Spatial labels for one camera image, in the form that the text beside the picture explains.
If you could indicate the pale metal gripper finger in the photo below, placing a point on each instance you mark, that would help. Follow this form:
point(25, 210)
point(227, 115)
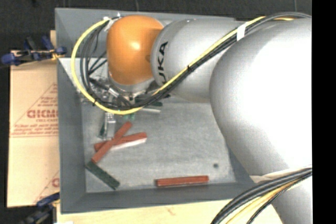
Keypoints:
point(103, 130)
point(110, 120)

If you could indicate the grey metal bin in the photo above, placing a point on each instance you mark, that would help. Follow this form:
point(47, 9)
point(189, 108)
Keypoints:
point(170, 139)

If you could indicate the red-brown flat block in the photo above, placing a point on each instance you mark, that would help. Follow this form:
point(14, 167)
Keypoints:
point(105, 150)
point(182, 181)
point(132, 139)

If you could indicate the dark green flat block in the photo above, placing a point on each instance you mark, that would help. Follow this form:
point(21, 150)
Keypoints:
point(103, 175)

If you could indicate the brown cardboard board red print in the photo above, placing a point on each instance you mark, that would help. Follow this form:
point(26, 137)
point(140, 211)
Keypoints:
point(31, 102)

